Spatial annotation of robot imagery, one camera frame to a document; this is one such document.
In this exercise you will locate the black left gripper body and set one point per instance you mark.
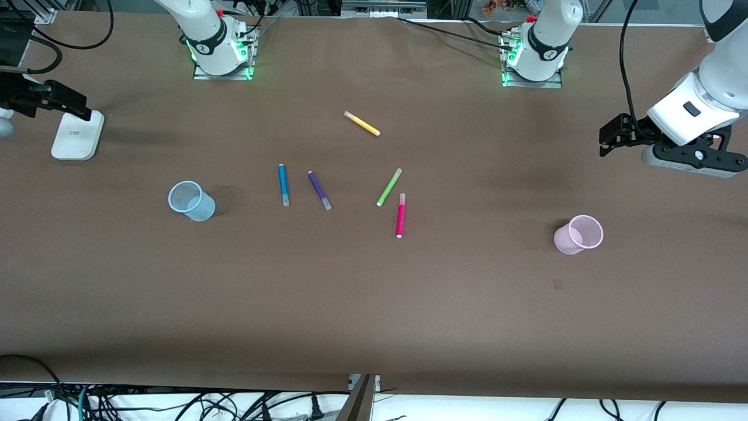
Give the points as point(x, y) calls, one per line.
point(635, 128)

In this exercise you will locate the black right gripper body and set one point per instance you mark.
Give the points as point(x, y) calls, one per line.
point(22, 93)

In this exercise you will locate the blue marker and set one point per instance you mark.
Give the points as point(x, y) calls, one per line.
point(283, 184)

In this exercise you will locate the pink marker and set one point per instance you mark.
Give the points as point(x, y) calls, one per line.
point(401, 216)

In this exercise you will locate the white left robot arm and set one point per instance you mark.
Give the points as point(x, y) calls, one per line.
point(721, 82)

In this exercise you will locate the white rounded box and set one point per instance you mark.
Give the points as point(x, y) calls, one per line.
point(78, 137)

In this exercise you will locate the translucent pink plastic cup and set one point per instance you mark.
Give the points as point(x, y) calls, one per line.
point(564, 240)

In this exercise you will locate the translucent blue plastic cup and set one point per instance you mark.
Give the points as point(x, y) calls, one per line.
point(201, 209)

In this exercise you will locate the green marker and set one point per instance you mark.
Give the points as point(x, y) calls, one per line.
point(388, 187)

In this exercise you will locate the yellow marker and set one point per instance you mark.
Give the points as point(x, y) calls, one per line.
point(362, 123)

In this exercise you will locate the purple marker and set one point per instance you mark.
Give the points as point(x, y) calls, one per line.
point(318, 188)

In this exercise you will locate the grey metal device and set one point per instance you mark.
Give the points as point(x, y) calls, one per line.
point(383, 9)

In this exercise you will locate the brown table cover sheet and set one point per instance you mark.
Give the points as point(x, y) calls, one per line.
point(374, 304)

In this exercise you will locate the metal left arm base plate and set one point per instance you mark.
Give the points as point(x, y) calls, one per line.
point(552, 83)

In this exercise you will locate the aluminium frame extrusion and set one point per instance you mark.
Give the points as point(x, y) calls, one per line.
point(47, 13)

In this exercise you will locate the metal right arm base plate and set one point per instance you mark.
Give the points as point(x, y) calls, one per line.
point(201, 75)

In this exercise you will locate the aluminium profile post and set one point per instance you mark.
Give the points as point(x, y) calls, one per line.
point(359, 403)

